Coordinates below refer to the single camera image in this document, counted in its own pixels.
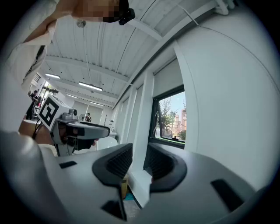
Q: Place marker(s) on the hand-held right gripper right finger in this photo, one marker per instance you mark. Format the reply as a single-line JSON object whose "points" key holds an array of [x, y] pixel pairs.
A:
{"points": [[192, 197]]}

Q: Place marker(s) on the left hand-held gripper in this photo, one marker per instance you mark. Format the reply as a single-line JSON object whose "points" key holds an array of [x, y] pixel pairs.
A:
{"points": [[48, 111]]}

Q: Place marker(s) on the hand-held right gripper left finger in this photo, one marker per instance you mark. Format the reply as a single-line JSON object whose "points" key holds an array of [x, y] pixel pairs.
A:
{"points": [[83, 186]]}

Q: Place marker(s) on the person's left forearm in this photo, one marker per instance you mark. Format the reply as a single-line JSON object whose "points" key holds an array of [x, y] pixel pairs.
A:
{"points": [[44, 136]]}

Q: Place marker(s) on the person's left hand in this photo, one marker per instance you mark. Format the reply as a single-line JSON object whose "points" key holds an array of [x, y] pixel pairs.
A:
{"points": [[84, 144]]}

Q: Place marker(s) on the standing fan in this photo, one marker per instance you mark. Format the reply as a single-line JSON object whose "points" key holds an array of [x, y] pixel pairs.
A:
{"points": [[81, 117]]}

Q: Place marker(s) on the ceiling light strip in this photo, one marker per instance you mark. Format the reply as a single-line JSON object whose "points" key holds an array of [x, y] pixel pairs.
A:
{"points": [[72, 96], [89, 86], [52, 75], [96, 103]]}

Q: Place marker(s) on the black open window sash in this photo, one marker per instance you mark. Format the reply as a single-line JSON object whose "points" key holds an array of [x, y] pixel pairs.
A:
{"points": [[158, 118]]}

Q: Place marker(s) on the brick building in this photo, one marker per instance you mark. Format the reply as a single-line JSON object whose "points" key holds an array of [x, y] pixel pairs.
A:
{"points": [[182, 122]]}

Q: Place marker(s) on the person's white shirt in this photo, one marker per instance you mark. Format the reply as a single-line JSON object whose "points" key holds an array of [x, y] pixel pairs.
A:
{"points": [[26, 32]]}

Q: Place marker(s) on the white ceiling pipes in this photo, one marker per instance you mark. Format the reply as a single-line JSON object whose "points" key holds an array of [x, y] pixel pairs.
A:
{"points": [[225, 7]]}

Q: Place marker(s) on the gray gripper camera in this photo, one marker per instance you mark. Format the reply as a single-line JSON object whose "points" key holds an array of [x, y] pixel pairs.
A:
{"points": [[72, 112]]}

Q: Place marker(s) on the black window frame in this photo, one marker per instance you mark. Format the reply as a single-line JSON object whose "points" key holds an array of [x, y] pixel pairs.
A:
{"points": [[168, 93]]}

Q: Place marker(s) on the black head-mounted camera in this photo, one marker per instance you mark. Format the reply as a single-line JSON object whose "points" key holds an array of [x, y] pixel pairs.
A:
{"points": [[127, 15]]}

